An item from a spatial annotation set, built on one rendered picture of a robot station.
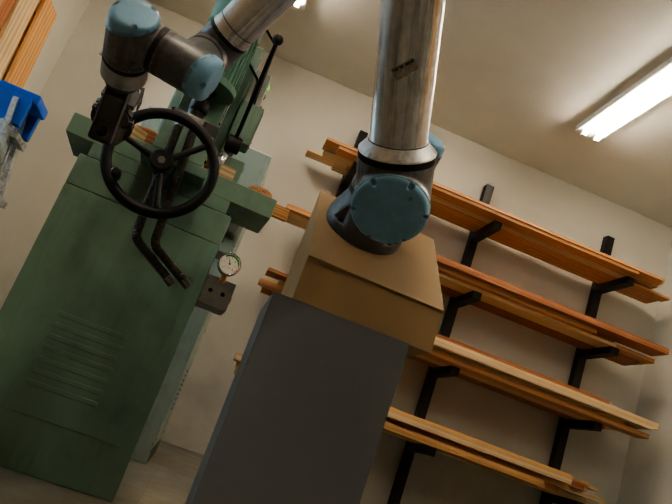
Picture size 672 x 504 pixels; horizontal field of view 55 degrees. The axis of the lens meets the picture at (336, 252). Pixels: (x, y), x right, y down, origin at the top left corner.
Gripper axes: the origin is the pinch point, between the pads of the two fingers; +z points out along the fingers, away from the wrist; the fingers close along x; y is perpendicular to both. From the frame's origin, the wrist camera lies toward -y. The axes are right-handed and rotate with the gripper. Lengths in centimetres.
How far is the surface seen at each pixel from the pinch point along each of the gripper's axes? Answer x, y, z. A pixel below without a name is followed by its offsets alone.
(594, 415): -289, 95, 183
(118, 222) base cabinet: -5.3, 2.8, 34.1
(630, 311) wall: -334, 197, 195
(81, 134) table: 13.2, 20.2, 27.8
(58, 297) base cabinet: 0.2, -19.9, 42.1
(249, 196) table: -34.7, 23.0, 26.7
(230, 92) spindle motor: -18, 57, 27
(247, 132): -27, 64, 47
